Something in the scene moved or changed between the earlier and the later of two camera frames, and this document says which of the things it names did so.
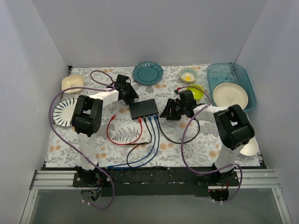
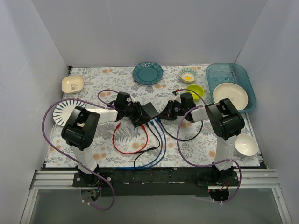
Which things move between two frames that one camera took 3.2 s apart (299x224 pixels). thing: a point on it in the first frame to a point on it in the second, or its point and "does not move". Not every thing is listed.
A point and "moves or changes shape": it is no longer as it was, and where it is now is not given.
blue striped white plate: [63, 111] does not move
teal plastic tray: [219, 73] does not move
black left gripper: [130, 94] to [139, 113]
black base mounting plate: [155, 182] does not move
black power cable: [178, 142] moves or changes shape
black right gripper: [173, 109] does not move
